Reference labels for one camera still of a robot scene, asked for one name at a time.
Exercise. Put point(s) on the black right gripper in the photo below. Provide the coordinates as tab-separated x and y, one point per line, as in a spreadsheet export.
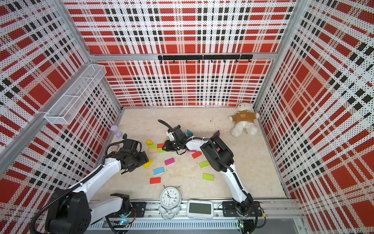
167	147

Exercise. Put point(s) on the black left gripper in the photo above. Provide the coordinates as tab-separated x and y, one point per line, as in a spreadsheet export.
143	159

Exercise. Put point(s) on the yellow rectangular block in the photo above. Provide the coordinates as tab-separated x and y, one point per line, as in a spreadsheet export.
147	165

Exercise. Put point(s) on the magenta rectangular block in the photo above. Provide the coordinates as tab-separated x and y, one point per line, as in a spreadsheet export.
169	161

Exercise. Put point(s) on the blue rectangular block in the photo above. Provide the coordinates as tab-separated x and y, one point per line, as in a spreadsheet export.
158	170

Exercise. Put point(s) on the red block front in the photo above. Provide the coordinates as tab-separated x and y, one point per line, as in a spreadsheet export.
155	180

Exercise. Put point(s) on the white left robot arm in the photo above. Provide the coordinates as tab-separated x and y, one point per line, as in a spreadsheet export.
70	211

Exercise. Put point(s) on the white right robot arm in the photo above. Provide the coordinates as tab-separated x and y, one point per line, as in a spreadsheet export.
220	158

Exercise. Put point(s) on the purple sand hourglass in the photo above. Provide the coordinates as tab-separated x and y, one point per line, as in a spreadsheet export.
116	131

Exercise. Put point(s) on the white twin-bell alarm clock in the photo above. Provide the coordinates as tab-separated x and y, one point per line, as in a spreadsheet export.
170	202

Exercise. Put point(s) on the white teddy bear brown shirt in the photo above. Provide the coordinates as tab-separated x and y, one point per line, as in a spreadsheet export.
244	118

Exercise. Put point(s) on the white digital clock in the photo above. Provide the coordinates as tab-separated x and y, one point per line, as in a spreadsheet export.
200	209

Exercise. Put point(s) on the white wire mesh basket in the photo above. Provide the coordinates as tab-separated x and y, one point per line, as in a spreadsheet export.
68	105

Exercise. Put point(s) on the black wall hook rail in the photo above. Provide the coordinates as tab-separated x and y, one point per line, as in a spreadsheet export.
204	57

